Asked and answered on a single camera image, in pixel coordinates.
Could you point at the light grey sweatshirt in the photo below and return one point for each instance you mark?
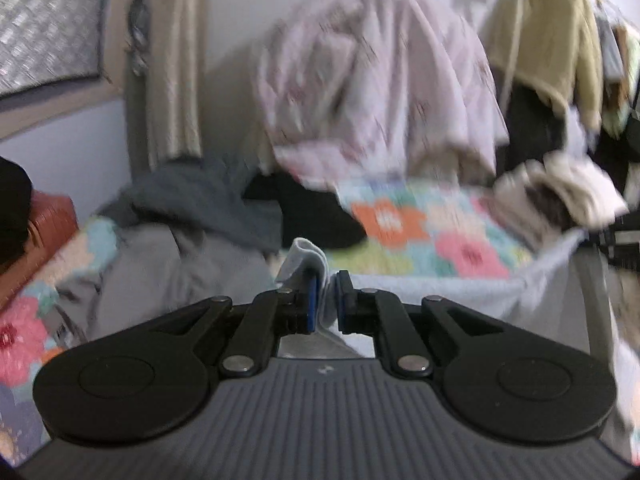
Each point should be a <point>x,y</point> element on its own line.
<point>544,298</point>

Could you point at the floral bed quilt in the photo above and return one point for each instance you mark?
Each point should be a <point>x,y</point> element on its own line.
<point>414,228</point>

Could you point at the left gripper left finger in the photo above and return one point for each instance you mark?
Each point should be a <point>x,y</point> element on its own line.
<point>288,310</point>

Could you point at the pink red suitcase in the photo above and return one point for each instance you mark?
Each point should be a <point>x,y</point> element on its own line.
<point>52,223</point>

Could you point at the grey polo shirt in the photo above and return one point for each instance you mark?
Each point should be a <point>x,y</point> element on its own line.
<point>158,269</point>

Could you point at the black folded clothes on suitcase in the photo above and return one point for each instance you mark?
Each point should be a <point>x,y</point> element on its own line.
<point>15,206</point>

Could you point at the beige curtain right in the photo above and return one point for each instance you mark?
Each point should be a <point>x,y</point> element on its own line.
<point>165,69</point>

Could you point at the beige hanging hoodie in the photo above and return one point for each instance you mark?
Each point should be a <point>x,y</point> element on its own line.
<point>553,48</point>

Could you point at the black garment on bed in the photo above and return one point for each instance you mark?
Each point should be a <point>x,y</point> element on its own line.
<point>315,215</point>

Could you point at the dark grey garment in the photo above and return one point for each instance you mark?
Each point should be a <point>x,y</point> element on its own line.
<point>202,193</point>

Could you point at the silver quilted window cover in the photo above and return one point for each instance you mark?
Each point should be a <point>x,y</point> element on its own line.
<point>49,41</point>

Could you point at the pink floral blanket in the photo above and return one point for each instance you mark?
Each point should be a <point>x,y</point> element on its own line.
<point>377,88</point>

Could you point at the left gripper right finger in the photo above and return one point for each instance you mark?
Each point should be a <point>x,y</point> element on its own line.
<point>383,317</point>

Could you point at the white folded clothes pile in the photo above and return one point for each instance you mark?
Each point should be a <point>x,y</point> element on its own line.
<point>539,201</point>

